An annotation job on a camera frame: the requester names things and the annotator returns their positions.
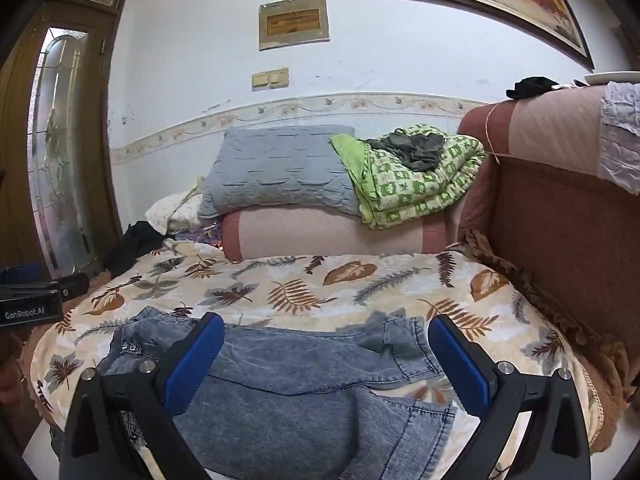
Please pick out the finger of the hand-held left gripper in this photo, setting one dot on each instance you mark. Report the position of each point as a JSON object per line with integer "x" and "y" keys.
{"x": 20, "y": 274}
{"x": 70, "y": 287}

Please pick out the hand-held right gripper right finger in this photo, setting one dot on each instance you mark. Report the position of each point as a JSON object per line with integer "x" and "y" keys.
{"x": 457, "y": 360}

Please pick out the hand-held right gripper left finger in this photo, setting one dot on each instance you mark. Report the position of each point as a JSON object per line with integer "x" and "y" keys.
{"x": 197, "y": 355}

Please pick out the blue denim pants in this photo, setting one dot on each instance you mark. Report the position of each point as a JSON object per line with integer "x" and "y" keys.
{"x": 300, "y": 385}

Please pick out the brown frilled sofa cover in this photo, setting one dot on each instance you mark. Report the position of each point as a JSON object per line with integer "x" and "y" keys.
{"x": 550, "y": 310}

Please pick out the purple packets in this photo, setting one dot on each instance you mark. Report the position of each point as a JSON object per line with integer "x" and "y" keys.
{"x": 200, "y": 235}

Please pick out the wooden door with glass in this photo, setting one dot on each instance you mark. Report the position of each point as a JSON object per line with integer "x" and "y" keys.
{"x": 65, "y": 160}

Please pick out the cream cloth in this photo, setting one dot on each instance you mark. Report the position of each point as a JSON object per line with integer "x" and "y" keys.
{"x": 170, "y": 210}

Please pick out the leaf print blanket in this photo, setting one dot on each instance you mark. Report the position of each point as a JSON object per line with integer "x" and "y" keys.
{"x": 350, "y": 285}

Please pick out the pink and brown sofa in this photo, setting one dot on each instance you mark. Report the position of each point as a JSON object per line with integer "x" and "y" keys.
{"x": 550, "y": 220}

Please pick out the green patterned quilt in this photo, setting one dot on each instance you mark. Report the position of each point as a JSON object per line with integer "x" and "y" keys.
{"x": 415, "y": 190}

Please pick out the grey quilted pillow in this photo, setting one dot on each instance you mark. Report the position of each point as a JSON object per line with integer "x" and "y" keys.
{"x": 280, "y": 170}

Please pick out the dark olive garment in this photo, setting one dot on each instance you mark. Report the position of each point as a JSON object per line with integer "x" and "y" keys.
{"x": 415, "y": 150}

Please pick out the white ruffled cloth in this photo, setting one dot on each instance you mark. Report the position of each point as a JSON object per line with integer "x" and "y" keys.
{"x": 620, "y": 135}

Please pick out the small black cloth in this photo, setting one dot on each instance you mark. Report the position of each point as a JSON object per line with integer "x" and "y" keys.
{"x": 532, "y": 87}

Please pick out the white plate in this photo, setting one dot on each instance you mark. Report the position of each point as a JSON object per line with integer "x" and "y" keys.
{"x": 612, "y": 78}

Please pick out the beige wall switch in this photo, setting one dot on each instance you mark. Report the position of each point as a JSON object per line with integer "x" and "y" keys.
{"x": 260, "y": 81}
{"x": 279, "y": 77}

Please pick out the framed wall plaque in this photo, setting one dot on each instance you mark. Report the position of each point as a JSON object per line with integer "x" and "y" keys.
{"x": 294, "y": 22}

